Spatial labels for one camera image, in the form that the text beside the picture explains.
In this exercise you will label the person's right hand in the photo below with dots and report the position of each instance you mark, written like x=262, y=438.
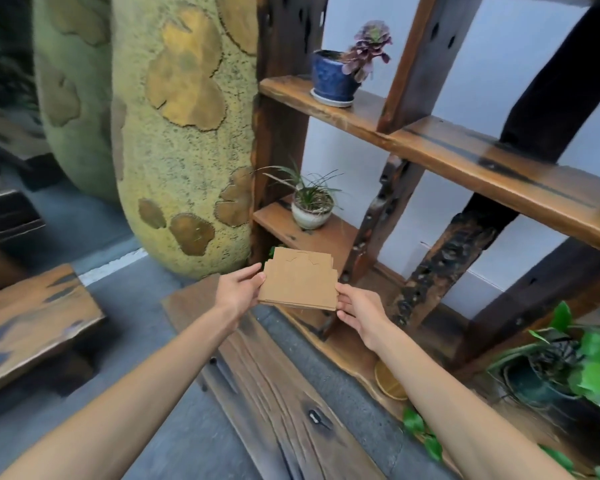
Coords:
x=362, y=314

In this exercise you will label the person's left hand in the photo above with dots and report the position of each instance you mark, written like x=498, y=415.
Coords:
x=237, y=292

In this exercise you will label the stack of cardboard pieces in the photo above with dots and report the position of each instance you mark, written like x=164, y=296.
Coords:
x=300, y=284

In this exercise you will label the person's left forearm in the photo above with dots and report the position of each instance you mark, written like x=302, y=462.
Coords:
x=120, y=409

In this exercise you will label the person's right forearm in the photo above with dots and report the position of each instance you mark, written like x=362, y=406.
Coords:
x=455, y=409

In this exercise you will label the round yellow woven saucer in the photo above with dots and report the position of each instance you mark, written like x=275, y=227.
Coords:
x=387, y=384

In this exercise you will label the white round plant pot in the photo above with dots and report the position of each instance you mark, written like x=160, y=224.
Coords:
x=310, y=219

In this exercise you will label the long grained wooden bench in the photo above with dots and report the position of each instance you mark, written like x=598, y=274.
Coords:
x=260, y=404

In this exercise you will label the thin-leaved grass plant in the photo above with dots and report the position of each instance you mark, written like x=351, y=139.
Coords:
x=310, y=192

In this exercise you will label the yellow speckled gourd sculpture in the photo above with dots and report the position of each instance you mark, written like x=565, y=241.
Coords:
x=180, y=159

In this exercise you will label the dark plant pot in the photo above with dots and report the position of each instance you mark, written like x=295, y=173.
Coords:
x=525, y=389

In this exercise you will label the rustic wooden plant shelf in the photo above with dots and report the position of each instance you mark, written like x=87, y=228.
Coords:
x=480, y=164

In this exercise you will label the white pot saucer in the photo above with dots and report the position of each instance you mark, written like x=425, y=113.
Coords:
x=330, y=103

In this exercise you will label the green speckled gourd sculpture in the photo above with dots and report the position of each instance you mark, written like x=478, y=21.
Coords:
x=75, y=144

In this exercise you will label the blue ceramic plant pot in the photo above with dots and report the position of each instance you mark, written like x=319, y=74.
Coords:
x=330, y=79

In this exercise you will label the large green leafy plant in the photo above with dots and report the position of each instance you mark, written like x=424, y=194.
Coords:
x=597, y=379

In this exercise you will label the dark glossy wooden table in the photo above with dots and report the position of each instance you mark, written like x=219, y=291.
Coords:
x=5, y=214

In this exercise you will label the purple succulent plant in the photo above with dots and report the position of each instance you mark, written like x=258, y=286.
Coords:
x=372, y=42

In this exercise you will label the dark wooden plank bench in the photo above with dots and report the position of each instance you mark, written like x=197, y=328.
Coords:
x=5, y=134

